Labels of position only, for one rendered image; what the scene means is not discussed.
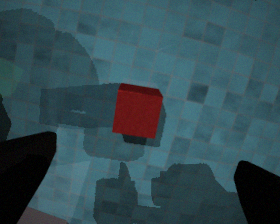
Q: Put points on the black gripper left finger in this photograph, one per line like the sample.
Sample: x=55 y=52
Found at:
x=24 y=162

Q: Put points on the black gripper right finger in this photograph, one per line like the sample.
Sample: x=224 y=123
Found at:
x=259 y=193

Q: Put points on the red block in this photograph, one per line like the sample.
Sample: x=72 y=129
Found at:
x=137 y=110

